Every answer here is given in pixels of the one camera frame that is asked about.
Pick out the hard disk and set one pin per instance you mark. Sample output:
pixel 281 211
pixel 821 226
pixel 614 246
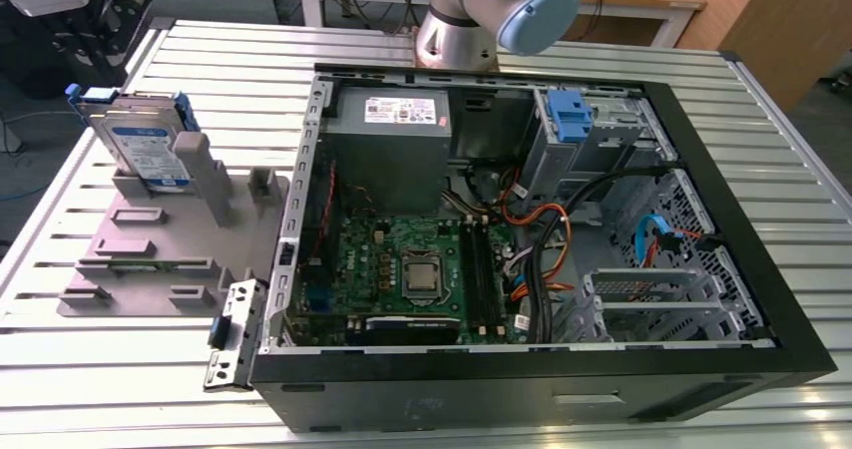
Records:
pixel 142 144

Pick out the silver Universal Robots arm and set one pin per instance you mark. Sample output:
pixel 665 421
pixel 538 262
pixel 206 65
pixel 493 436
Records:
pixel 452 35

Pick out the metal disk bay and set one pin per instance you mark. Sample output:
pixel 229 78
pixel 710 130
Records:
pixel 665 309

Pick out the black office chair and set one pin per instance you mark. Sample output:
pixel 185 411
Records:
pixel 29 60

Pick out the grey parts rack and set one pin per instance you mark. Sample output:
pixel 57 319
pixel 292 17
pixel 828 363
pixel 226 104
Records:
pixel 180 249

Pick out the green RAM stick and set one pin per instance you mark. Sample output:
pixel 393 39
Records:
pixel 133 268

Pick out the grey power supply unit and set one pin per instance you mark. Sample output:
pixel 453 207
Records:
pixel 385 164

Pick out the green motherboard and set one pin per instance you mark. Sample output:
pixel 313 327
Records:
pixel 362 269

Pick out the silver CPU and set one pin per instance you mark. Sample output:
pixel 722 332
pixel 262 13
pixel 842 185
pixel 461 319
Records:
pixel 420 277

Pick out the blue drive cage latch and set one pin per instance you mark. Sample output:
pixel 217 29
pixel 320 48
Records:
pixel 569 120

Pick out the CPU socket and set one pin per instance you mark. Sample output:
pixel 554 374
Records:
pixel 421 300

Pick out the black RAM slot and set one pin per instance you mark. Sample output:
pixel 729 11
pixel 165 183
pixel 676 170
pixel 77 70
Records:
pixel 473 274
pixel 490 274

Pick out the black graphics card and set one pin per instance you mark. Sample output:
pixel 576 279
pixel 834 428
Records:
pixel 412 326

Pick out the grey optical drive cage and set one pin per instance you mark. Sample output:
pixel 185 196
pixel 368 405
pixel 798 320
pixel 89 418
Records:
pixel 598 159

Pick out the black open PC case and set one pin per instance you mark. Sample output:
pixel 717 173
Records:
pixel 465 394

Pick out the wooden cabinet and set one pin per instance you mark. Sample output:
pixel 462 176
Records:
pixel 785 30

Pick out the metal expansion slot bracket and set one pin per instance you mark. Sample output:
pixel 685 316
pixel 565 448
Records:
pixel 236 319

